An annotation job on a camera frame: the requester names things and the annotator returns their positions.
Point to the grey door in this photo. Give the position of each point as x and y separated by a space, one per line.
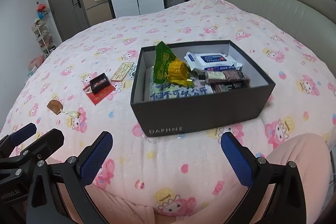
65 3

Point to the person's right leg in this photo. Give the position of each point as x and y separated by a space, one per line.
296 174

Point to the pink bag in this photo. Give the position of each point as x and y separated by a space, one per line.
36 64

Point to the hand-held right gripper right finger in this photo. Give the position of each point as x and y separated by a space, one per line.
236 161

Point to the brown hand cream tube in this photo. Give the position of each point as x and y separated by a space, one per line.
223 75

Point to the white cartoon figure sticker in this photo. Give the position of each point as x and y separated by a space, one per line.
130 76

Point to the green yellow corn packet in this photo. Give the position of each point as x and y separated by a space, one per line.
164 64

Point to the black cardboard box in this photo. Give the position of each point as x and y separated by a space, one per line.
197 113

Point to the red blue plush toy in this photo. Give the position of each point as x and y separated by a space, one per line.
41 10

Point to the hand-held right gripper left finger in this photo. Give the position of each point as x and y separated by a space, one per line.
97 158

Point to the white wet wipes pack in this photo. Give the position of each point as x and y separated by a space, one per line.
210 61

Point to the small black frame box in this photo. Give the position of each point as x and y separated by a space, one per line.
99 83

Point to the wooden comb with tassel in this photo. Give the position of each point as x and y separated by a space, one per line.
55 106

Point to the pink printed blanket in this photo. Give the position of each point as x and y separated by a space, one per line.
183 16

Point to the beige cabinet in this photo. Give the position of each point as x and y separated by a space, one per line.
97 10

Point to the colourful coupon card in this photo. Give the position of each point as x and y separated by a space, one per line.
121 71

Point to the grey green bed headboard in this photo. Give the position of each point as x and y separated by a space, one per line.
288 3

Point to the dark brown packet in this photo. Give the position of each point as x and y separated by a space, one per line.
228 86

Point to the red envelope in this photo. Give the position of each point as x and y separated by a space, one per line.
101 96

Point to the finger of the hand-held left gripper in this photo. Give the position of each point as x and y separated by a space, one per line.
50 141
23 132

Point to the white shelf rack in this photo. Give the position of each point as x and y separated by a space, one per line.
44 37

